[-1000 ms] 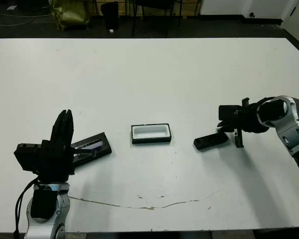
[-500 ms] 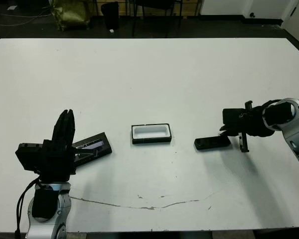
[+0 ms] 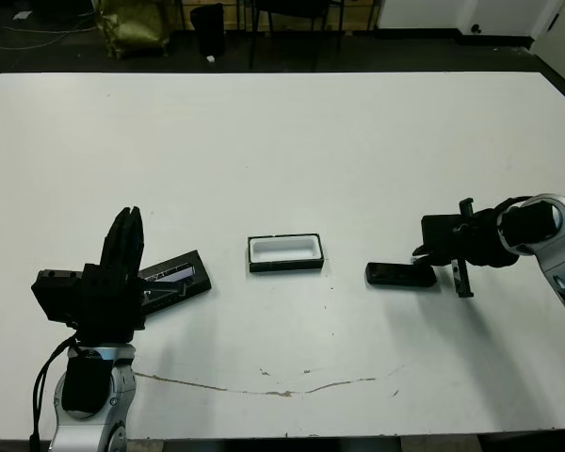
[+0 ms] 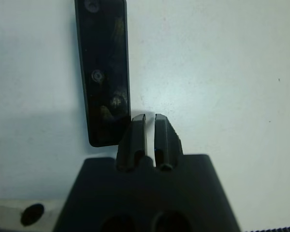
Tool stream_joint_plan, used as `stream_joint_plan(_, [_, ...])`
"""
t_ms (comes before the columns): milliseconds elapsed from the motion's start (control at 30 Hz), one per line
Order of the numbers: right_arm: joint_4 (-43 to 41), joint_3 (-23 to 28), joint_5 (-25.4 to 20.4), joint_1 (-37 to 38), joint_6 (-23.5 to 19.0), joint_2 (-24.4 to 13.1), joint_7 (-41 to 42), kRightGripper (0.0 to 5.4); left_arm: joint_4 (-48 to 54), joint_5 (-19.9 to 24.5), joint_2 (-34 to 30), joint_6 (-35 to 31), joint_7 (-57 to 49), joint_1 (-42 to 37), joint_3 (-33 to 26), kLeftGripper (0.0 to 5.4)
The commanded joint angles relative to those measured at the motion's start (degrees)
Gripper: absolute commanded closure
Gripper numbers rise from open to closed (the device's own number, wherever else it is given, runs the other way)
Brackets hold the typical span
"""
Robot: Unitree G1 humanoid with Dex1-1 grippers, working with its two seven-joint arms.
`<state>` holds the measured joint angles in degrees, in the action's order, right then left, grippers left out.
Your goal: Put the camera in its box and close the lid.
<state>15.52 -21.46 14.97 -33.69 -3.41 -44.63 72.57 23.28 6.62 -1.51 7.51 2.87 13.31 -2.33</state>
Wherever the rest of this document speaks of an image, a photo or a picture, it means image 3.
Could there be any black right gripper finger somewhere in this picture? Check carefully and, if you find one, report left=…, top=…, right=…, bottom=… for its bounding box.
left=417, top=255, right=456, bottom=270
left=412, top=243, right=453, bottom=259

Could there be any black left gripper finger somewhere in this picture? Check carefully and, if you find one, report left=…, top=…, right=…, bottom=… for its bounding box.
left=101, top=206, right=134, bottom=283
left=130, top=205, right=146, bottom=283

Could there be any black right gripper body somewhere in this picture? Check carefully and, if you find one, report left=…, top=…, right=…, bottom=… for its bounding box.
left=451, top=200, right=519, bottom=300

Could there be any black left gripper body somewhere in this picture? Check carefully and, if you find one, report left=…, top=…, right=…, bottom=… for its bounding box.
left=37, top=263, right=187, bottom=343

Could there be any black camera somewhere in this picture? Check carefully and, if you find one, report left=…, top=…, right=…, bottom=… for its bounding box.
left=364, top=261, right=438, bottom=289

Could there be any black box lid shiny print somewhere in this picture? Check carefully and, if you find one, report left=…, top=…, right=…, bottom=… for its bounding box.
left=136, top=249, right=213, bottom=316

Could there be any black box with white insert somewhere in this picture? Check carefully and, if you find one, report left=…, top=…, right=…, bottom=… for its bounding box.
left=247, top=232, right=325, bottom=274

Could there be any white door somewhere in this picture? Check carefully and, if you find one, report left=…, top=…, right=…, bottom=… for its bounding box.
left=529, top=0, right=565, bottom=93

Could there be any yellow-green plastic bag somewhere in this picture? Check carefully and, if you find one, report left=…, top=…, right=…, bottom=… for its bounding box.
left=97, top=0, right=170, bottom=60

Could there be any black waste bin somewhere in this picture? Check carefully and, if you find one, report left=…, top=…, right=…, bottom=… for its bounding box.
left=190, top=3, right=226, bottom=57

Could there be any wooden shipping crate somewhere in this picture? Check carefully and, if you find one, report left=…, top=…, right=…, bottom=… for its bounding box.
left=343, top=0, right=382, bottom=31
left=178, top=0, right=255, bottom=30

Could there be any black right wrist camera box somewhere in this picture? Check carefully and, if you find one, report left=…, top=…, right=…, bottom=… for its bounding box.
left=421, top=214, right=462, bottom=249

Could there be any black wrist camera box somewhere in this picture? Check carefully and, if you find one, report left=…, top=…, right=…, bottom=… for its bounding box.
left=30, top=276, right=84, bottom=327
left=421, top=214, right=462, bottom=249

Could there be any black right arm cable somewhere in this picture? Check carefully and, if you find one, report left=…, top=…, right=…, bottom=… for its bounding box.
left=496, top=195, right=536, bottom=220

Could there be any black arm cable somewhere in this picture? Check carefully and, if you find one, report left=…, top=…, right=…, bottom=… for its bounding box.
left=496, top=195, right=536, bottom=220
left=30, top=336, right=79, bottom=446

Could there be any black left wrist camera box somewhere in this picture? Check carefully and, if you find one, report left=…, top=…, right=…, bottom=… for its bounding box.
left=30, top=276, right=84, bottom=327

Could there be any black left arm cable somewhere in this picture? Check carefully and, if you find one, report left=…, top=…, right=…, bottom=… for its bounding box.
left=30, top=336, right=79, bottom=446

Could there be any thin white cord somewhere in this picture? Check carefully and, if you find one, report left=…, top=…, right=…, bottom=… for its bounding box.
left=0, top=16, right=100, bottom=49

